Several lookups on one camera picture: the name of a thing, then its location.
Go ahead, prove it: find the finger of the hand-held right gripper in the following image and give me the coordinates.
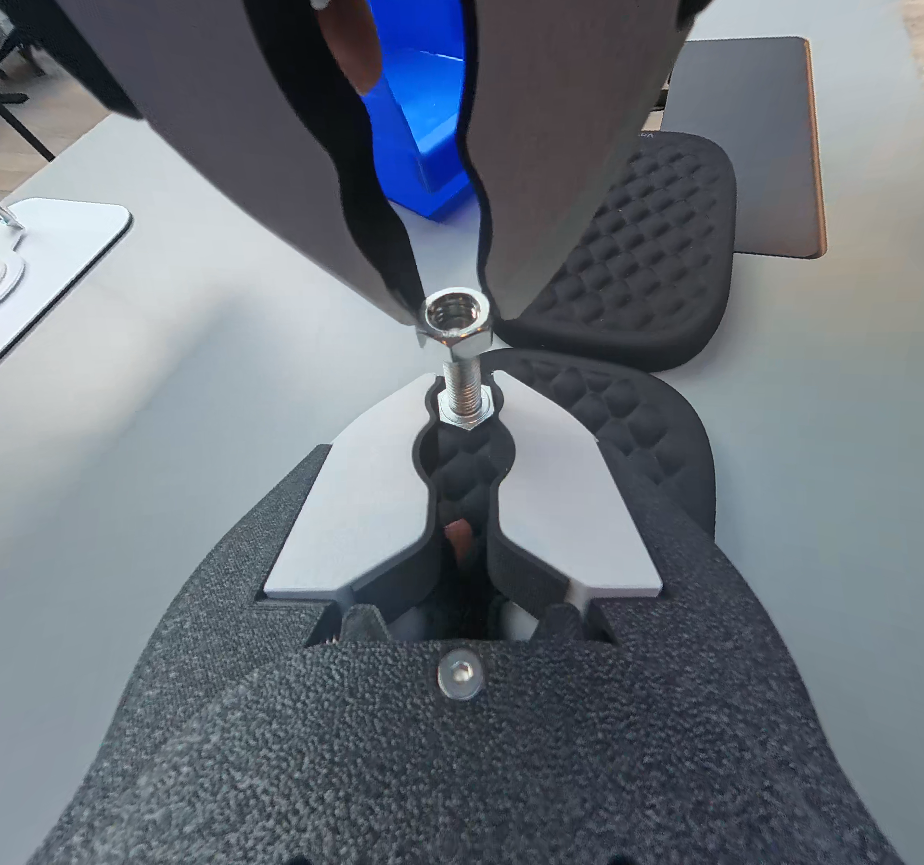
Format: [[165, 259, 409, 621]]
[[22, 0, 428, 326], [448, 0, 695, 324]]

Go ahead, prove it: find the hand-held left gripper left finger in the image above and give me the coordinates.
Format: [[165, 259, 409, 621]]
[[264, 372, 447, 602]]

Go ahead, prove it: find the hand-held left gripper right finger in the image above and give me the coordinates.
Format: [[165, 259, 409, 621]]
[[484, 368, 665, 605]]

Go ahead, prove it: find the blue plastic bin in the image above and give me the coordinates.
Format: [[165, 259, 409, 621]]
[[335, 0, 477, 222]]

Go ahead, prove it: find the silver hex bolt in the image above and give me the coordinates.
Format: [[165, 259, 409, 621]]
[[433, 345, 496, 431]]

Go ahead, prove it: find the silver hex nut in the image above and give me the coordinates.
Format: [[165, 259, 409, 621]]
[[415, 289, 497, 350]]

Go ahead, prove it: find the person's right hand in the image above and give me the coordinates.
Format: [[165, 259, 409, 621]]
[[318, 0, 384, 95]]

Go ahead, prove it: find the black honeycomb wrist pad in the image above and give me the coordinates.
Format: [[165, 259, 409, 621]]
[[498, 130, 739, 375], [426, 347, 717, 541]]

